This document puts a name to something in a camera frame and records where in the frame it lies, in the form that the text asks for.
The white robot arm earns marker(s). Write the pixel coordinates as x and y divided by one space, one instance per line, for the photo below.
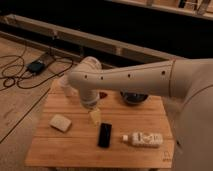
190 80

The black power adapter box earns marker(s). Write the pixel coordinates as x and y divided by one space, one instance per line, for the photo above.
35 67

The black rectangular phone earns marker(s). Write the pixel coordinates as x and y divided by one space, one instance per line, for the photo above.
104 135

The white sponge block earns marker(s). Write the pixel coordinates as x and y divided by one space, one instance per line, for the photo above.
60 122

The dark round bowl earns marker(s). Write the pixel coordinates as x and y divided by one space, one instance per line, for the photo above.
133 98

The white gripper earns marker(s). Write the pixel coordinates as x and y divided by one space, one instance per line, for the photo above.
95 115

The white plastic bottle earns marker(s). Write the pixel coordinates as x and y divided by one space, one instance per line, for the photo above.
142 139

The white paper cup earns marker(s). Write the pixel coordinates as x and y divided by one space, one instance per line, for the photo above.
67 89

